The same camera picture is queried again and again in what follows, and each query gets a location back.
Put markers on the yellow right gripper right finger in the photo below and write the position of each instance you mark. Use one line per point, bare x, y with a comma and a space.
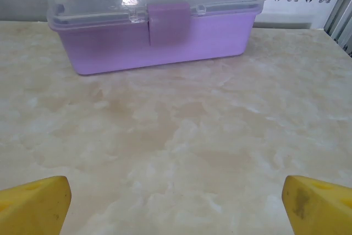
319, 210

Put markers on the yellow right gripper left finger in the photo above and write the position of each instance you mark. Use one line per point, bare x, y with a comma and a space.
33, 207

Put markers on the purple plastic tool box base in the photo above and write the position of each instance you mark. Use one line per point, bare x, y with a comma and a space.
110, 48

